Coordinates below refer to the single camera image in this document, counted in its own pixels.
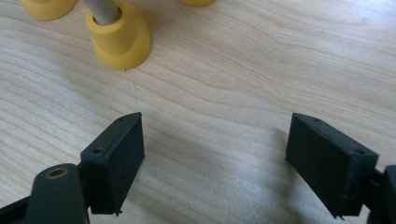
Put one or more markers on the white face trash bin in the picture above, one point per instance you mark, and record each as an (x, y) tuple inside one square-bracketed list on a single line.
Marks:
[(121, 43)]

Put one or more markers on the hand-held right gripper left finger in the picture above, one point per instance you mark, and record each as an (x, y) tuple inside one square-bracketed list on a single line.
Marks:
[(112, 161)]

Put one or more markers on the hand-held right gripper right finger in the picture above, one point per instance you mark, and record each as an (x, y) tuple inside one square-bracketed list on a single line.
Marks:
[(327, 161)]

